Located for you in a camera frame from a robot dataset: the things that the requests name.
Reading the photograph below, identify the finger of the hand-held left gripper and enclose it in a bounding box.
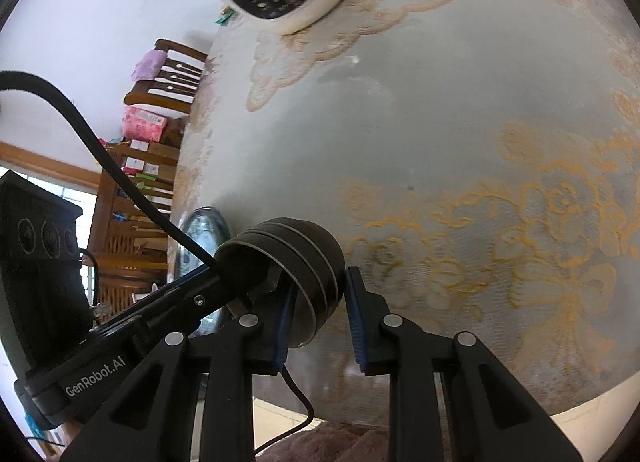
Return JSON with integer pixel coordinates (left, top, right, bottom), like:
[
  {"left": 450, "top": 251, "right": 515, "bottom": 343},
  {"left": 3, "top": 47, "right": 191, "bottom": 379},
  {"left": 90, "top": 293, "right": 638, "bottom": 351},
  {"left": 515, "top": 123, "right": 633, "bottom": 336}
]
[
  {"left": 92, "top": 282, "right": 256, "bottom": 340},
  {"left": 132, "top": 265, "right": 221, "bottom": 310}
]

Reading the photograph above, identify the dark brown ceramic bowl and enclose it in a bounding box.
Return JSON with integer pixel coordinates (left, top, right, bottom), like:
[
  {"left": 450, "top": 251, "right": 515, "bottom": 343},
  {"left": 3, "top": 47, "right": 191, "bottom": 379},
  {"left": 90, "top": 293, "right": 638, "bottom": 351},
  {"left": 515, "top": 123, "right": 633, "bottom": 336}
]
[
  {"left": 272, "top": 217, "right": 347, "bottom": 328},
  {"left": 255, "top": 222, "right": 331, "bottom": 338},
  {"left": 215, "top": 229, "right": 316, "bottom": 348}
]

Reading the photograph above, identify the pink packet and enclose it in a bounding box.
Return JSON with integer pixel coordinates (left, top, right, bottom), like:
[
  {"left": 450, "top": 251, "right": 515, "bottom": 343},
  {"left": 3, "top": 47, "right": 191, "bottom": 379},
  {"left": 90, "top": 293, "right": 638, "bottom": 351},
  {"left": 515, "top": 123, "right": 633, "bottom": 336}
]
[{"left": 122, "top": 105, "right": 168, "bottom": 140}]

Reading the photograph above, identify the wooden dining chair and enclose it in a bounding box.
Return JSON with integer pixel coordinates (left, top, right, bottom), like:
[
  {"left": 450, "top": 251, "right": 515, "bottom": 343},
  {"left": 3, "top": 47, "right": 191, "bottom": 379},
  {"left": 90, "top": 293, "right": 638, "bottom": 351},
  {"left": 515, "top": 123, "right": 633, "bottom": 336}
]
[{"left": 87, "top": 139, "right": 181, "bottom": 303}]

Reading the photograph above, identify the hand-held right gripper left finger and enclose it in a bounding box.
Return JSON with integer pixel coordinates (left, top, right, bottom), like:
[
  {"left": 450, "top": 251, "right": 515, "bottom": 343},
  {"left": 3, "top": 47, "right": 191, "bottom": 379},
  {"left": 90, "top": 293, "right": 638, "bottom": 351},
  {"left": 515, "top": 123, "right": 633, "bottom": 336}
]
[{"left": 59, "top": 282, "right": 301, "bottom": 462}]

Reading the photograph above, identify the pink fleece clothing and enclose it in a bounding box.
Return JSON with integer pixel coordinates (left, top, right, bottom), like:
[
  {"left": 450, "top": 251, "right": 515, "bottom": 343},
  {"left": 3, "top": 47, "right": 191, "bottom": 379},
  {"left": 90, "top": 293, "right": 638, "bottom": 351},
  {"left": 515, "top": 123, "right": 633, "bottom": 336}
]
[{"left": 260, "top": 422, "right": 401, "bottom": 462}]

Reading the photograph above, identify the wooden window frame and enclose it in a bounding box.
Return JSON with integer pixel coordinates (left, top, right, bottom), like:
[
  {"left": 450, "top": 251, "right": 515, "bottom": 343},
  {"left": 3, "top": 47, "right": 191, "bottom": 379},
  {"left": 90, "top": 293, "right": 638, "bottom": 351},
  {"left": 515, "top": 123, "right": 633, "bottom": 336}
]
[{"left": 0, "top": 141, "right": 103, "bottom": 189}]

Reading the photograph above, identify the blue floral ceramic plate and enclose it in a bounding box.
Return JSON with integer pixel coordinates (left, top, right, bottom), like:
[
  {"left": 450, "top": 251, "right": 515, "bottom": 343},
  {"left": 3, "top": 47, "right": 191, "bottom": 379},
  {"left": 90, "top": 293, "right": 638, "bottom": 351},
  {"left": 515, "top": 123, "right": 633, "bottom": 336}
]
[{"left": 172, "top": 206, "right": 233, "bottom": 293}]

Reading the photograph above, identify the purple cloth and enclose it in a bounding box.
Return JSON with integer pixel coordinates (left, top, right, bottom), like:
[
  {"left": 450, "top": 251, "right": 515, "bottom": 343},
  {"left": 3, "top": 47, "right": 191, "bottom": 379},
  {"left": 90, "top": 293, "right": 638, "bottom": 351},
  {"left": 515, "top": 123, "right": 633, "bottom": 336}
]
[{"left": 131, "top": 49, "right": 168, "bottom": 83}]

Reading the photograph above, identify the beige lace doily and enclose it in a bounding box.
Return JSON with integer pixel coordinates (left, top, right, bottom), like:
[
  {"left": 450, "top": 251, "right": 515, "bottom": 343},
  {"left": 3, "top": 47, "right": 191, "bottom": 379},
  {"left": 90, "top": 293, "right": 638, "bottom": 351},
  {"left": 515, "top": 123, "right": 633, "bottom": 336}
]
[{"left": 245, "top": 0, "right": 458, "bottom": 113}]

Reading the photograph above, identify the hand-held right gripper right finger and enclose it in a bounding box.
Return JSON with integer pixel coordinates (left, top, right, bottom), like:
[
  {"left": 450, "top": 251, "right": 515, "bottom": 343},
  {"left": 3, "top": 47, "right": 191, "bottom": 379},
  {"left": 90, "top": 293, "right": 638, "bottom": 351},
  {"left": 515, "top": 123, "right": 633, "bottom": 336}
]
[{"left": 345, "top": 266, "right": 583, "bottom": 462}]

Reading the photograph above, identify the black cable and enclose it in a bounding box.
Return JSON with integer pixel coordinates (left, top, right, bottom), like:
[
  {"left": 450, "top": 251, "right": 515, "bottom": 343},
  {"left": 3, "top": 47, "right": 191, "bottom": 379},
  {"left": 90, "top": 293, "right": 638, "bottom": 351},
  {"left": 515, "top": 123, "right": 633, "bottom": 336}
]
[{"left": 0, "top": 70, "right": 316, "bottom": 455}]

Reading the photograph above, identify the wooden chair with purple cloth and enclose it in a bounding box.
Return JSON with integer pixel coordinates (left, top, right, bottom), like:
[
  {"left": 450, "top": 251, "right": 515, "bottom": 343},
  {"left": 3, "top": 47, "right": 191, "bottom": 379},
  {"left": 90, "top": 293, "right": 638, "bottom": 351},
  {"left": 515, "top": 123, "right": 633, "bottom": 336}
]
[{"left": 123, "top": 38, "right": 210, "bottom": 118}]

